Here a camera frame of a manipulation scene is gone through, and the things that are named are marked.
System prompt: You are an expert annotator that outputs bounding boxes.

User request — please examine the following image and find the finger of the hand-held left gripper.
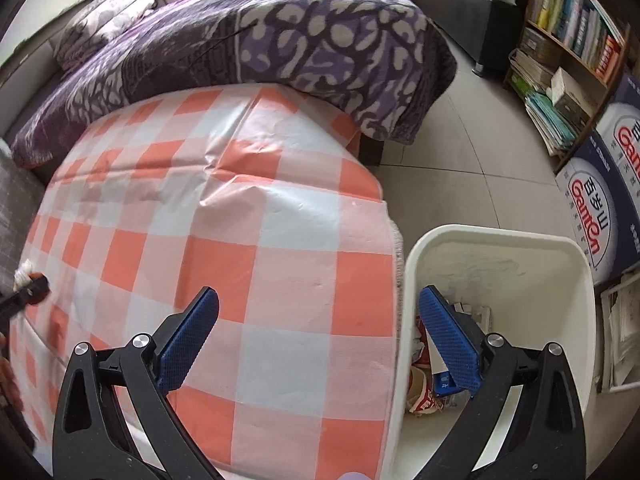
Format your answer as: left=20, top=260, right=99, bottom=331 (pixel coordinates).
left=0, top=272, right=49, bottom=317

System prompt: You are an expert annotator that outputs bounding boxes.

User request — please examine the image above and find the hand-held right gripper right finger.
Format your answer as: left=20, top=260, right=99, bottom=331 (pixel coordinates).
left=415, top=285, right=587, bottom=480

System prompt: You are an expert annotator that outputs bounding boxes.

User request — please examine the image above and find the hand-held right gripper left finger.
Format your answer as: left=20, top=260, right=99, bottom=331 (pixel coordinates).
left=51, top=286, right=226, bottom=480

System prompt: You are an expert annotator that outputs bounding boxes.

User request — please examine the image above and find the white tissue wad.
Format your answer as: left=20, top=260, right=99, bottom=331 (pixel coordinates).
left=14, top=259, right=36, bottom=288

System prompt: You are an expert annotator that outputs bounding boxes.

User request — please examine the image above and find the white and blue cardboard box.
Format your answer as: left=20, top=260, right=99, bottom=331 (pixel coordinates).
left=432, top=301, right=494, bottom=396

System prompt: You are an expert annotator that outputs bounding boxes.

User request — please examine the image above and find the torn red snack packet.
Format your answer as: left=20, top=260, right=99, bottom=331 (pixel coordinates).
left=407, top=320, right=451, bottom=413

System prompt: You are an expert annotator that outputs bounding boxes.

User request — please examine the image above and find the white plastic trash bin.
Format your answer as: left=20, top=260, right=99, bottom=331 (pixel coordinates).
left=387, top=224, right=598, bottom=480

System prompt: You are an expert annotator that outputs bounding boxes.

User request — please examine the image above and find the person's left hand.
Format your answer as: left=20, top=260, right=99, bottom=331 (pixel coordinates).
left=0, top=332, right=23, bottom=411

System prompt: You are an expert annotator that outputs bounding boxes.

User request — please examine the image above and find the grey checked cloth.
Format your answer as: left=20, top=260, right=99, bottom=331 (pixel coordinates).
left=0, top=140, right=48, bottom=301

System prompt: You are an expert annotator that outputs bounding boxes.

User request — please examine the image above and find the orange checked tablecloth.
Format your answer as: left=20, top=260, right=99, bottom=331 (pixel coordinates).
left=10, top=85, right=403, bottom=480

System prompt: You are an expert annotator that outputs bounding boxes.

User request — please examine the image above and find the blue printed carton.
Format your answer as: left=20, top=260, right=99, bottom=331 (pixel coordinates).
left=555, top=132, right=640, bottom=286
left=595, top=72, right=640, bottom=181

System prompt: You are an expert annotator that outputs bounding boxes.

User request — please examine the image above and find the stack of thin booklets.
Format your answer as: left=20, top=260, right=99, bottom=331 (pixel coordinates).
left=507, top=50, right=576, bottom=156

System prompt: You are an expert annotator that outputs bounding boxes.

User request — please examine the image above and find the small cardboard box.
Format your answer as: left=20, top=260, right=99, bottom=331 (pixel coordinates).
left=545, top=67, right=598, bottom=126

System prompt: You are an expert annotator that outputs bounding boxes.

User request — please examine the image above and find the folded floral quilt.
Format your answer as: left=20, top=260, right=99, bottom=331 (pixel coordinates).
left=52, top=0, right=156, bottom=68

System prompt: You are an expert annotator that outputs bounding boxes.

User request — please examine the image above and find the wooden bookshelf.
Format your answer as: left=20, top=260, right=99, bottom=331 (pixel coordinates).
left=502, top=0, right=631, bottom=171

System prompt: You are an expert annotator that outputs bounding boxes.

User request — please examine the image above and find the dark storage bench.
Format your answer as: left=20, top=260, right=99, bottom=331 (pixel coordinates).
left=405, top=0, right=516, bottom=76

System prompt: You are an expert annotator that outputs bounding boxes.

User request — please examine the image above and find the purple patterned blanket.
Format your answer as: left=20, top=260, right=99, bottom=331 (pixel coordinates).
left=10, top=0, right=458, bottom=168

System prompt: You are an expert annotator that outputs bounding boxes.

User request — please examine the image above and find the row of green blue books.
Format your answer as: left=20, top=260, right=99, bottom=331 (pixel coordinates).
left=530, top=0, right=623, bottom=78

